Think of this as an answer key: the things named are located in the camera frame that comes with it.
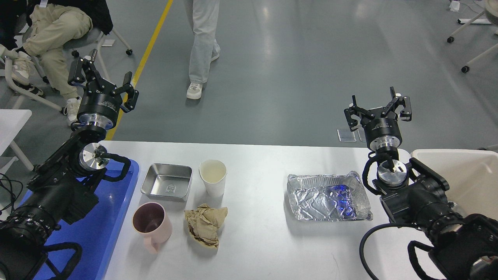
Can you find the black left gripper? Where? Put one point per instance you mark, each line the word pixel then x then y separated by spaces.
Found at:
pixel 101 102

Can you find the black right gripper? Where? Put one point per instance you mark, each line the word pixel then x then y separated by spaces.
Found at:
pixel 380 131

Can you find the stainless steel square tray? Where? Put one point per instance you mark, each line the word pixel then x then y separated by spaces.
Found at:
pixel 167 182

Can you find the pink ceramic mug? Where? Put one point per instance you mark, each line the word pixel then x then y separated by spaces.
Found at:
pixel 152 222

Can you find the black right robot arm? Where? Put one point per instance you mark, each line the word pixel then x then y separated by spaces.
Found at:
pixel 413 195

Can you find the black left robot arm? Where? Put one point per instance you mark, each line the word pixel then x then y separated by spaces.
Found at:
pixel 63 187

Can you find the clear plastic floor plate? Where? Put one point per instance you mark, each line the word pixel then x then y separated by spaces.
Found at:
pixel 345 135

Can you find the grey office chair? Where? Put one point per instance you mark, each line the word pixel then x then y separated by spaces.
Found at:
pixel 94 36

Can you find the seated person in khaki trousers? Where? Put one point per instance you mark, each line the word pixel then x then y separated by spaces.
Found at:
pixel 54 23

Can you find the white side table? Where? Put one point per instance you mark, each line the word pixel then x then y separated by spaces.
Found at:
pixel 11 123

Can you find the aluminium foil container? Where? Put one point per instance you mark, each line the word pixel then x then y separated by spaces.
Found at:
pixel 328 197

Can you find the standing person in light jeans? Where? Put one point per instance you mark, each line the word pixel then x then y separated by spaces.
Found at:
pixel 202 17

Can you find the white plastic bin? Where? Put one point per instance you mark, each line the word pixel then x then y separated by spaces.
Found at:
pixel 471 174

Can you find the white paper cup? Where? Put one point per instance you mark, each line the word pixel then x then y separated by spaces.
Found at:
pixel 213 174

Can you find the blue plastic tray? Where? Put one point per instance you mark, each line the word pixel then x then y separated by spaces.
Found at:
pixel 98 231

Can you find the crumpled brown paper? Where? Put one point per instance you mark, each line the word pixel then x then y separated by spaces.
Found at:
pixel 204 222

